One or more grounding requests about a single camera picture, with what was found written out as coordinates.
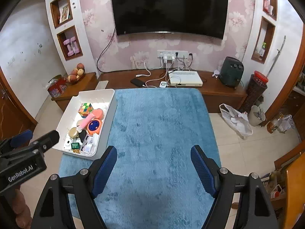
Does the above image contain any clear plastic bag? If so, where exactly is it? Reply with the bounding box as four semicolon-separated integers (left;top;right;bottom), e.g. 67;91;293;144
279;114;293;133

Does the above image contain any sheathed sword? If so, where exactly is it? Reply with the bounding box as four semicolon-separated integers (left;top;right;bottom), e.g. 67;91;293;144
265;35;286;77

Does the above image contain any blue fluffy mat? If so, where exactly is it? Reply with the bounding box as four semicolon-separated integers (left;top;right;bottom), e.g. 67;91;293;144
58;88;221;229

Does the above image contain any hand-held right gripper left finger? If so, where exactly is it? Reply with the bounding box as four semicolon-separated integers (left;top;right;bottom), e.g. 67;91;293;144
31;145;118;229

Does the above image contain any fruit basket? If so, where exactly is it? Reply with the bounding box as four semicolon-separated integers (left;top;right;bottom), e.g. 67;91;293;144
67;63;86;84

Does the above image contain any wooden door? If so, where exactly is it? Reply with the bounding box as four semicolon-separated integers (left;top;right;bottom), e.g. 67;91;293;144
0;69;38;140

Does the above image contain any red tissue box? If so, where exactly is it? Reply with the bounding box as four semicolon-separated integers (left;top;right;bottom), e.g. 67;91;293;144
47;75;68;98

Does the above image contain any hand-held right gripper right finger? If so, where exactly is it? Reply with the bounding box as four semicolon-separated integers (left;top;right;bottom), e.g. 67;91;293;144
191;145;279;229

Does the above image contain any television cable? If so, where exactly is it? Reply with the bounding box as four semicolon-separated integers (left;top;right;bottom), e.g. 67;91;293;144
96;27;117;73

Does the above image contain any white wall socket strip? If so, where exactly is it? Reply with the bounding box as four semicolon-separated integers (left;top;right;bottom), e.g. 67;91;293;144
157;50;189;59

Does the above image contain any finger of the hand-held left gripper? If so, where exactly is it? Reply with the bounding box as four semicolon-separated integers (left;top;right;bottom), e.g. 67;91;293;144
0;129;34;157
29;130;60;153

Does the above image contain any framed picture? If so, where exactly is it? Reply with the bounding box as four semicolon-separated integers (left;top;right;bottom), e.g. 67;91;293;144
59;4;71;24

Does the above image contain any white storage bin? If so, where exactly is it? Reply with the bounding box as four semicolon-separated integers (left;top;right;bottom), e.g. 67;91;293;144
52;88;118;161

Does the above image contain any wooden chair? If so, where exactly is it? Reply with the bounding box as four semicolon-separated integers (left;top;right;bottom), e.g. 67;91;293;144
274;151;305;229

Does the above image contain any white plastic bag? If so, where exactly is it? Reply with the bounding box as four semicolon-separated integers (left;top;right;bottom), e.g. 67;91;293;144
219;103;253;138

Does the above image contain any person's left hand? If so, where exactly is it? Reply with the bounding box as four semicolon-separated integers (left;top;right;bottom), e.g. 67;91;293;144
10;188;33;229

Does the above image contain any pink tube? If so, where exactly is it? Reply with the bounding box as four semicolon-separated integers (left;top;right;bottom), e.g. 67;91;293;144
82;114;95;130

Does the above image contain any dark green air fryer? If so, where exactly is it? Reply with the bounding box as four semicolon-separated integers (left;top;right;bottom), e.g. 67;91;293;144
220;56;244;88

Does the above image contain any white set-top box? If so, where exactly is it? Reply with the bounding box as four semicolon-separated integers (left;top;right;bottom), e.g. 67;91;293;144
168;70;203;86

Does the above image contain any black television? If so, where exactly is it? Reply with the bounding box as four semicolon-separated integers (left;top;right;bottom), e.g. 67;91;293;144
110;0;229;40

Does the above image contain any orange round toy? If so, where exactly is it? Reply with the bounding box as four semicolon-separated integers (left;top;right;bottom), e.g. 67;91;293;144
87;119;103;135

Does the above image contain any clear plastic box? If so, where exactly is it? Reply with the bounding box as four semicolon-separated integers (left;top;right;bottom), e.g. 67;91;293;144
80;135;99;154

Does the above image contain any white charger cable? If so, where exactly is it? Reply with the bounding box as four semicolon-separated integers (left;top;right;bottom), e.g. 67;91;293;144
136;61;168;88

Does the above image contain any amber bottle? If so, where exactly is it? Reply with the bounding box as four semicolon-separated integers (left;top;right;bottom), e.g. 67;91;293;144
266;116;284;134

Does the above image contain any white flower pot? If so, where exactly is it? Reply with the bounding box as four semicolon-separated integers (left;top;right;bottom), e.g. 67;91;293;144
247;105;266;127

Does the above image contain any dark vase with red lid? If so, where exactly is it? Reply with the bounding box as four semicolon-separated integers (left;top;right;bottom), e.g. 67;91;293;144
239;71;269;115

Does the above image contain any gold lid jar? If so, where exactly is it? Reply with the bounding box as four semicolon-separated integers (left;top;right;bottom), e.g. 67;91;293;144
69;127;81;139

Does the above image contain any pink dumbbell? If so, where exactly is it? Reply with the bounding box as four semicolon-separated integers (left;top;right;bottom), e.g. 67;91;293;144
71;37;81;54
63;39;75;57

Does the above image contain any pink round case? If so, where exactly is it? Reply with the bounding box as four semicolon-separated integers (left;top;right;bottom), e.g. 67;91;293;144
92;108;105;120

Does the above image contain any colourful puzzle cube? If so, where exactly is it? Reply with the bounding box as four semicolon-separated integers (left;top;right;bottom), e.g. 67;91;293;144
78;102;93;118

